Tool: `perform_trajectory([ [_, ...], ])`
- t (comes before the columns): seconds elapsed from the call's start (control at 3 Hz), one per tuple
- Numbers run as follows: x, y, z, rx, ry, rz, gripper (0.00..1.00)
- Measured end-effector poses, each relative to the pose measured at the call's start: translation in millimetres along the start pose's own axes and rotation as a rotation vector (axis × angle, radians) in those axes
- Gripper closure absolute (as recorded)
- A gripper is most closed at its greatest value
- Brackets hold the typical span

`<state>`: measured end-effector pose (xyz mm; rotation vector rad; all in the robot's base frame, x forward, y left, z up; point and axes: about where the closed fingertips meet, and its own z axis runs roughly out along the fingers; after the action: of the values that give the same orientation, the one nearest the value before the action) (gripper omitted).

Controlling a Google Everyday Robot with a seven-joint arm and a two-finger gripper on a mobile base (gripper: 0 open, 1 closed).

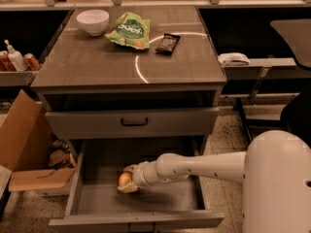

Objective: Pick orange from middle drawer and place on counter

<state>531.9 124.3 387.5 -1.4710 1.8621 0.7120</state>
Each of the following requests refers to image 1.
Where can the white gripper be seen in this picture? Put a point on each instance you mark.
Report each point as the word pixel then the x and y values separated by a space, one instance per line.
pixel 140 175

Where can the orange fruit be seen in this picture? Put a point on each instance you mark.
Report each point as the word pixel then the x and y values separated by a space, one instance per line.
pixel 124 178

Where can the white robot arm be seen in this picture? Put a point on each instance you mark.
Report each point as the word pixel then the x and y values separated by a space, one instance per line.
pixel 275 171

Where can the open grey middle drawer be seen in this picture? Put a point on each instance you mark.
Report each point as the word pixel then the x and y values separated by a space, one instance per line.
pixel 96 206

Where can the grey drawer cabinet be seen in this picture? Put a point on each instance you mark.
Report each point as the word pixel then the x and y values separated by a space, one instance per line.
pixel 86 74

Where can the closed grey top drawer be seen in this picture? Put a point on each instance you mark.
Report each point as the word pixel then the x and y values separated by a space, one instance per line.
pixel 133 123

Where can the crumpled brown paper trash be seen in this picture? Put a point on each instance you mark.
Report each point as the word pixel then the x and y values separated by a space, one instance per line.
pixel 61 156

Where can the brown cardboard box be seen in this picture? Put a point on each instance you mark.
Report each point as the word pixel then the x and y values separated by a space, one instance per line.
pixel 25 149

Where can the black snack bar wrapper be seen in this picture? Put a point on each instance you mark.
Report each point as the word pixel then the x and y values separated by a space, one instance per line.
pixel 168 43

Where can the green snack bag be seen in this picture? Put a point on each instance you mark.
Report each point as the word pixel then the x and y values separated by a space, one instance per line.
pixel 131 31

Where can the white ceramic bowl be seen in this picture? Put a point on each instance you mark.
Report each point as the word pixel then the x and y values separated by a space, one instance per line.
pixel 93 22

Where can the white pump bottle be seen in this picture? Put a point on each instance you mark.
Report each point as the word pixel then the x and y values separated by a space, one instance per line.
pixel 16 57

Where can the red soda can at edge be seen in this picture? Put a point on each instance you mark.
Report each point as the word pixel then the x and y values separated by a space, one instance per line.
pixel 5 60

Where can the black office chair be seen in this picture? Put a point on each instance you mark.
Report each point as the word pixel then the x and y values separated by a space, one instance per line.
pixel 296 115

